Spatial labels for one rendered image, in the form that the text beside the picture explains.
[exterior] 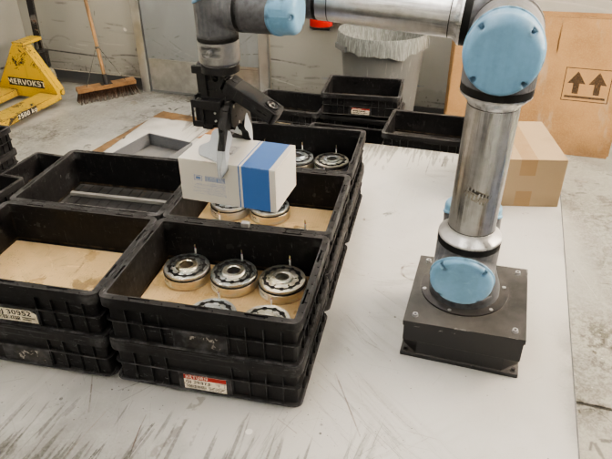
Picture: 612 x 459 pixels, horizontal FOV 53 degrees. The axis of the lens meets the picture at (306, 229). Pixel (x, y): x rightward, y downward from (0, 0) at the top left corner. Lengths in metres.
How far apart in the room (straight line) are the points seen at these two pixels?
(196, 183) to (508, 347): 0.71
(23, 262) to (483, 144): 1.07
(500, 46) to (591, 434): 1.61
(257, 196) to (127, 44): 4.06
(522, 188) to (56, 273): 1.33
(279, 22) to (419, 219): 0.96
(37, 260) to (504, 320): 1.07
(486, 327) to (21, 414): 0.95
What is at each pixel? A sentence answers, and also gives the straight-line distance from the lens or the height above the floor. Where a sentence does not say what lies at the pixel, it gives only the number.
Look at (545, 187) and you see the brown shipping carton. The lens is 1.99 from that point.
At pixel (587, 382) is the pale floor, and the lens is 2.49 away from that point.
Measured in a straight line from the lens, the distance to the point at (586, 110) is 4.17.
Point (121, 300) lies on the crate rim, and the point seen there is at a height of 0.93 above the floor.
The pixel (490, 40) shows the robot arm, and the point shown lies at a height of 1.41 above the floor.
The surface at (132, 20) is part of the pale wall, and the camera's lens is 5.02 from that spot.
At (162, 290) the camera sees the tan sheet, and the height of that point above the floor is 0.83.
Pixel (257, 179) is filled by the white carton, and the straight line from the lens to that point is 1.16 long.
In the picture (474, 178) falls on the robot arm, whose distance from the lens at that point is 1.07.
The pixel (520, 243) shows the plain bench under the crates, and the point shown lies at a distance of 1.82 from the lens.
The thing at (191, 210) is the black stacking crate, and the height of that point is 0.87.
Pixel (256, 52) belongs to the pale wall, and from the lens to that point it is 4.63.
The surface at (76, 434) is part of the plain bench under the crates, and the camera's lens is 1.30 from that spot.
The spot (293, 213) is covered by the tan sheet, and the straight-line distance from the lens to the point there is 1.61.
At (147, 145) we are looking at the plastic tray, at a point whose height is 0.71.
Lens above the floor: 1.65
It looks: 32 degrees down
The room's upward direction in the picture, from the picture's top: 1 degrees counter-clockwise
